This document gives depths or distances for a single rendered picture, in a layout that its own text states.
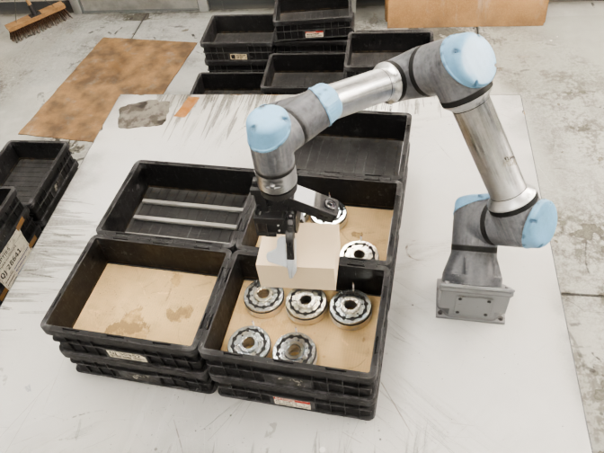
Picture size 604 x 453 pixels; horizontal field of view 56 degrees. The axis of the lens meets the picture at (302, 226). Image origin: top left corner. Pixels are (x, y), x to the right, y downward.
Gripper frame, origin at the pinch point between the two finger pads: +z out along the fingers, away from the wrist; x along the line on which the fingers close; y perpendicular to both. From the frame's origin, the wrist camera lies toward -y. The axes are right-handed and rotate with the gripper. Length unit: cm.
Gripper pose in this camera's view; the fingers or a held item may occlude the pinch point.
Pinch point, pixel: (298, 251)
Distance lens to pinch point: 120.7
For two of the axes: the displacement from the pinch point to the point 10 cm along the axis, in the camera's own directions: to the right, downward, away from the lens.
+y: -9.9, -0.3, 1.5
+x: -1.3, 7.5, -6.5
